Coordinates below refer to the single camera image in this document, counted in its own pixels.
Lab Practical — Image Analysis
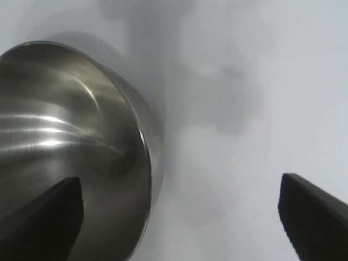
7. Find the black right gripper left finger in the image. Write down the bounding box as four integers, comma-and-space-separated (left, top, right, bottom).
0, 176, 84, 261

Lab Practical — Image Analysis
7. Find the stainless steel mixing bowl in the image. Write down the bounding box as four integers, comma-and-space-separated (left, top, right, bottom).
0, 40, 165, 261

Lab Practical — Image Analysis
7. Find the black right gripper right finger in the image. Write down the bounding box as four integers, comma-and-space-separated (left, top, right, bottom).
277, 172, 348, 261

